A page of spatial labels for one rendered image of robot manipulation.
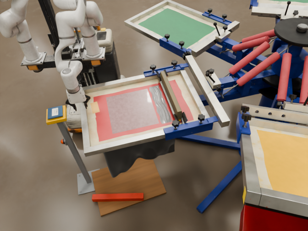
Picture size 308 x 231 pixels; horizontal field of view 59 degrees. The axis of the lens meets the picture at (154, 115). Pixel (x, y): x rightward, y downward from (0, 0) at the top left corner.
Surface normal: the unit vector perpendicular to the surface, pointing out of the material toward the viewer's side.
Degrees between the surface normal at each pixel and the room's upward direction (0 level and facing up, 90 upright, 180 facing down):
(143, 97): 0
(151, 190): 0
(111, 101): 0
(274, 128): 58
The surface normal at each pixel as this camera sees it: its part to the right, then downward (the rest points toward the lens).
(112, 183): -0.06, -0.67
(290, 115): -0.27, 0.26
